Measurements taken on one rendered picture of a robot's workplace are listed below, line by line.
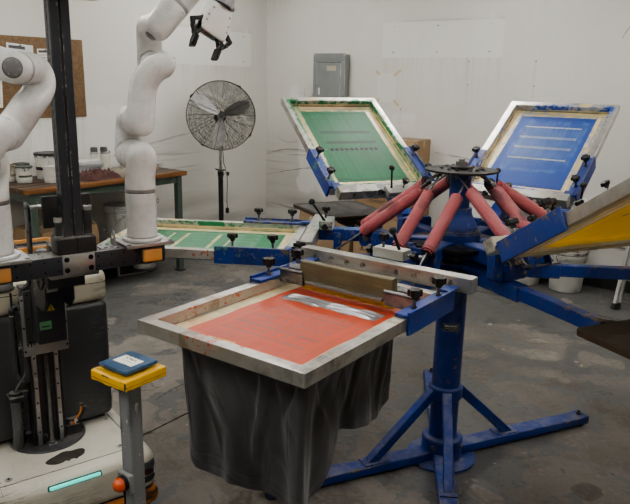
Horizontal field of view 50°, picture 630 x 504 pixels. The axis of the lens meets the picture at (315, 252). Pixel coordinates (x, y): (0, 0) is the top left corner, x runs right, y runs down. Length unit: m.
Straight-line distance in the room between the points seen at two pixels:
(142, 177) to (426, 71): 4.72
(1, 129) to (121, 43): 4.44
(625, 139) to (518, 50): 1.16
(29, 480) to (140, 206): 1.06
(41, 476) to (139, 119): 1.30
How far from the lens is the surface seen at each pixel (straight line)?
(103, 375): 1.74
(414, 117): 6.68
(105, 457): 2.74
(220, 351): 1.76
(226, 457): 2.03
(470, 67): 6.44
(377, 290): 2.14
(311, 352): 1.80
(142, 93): 2.19
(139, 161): 2.18
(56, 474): 2.70
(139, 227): 2.23
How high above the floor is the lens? 1.64
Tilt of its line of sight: 14 degrees down
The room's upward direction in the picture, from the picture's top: 1 degrees clockwise
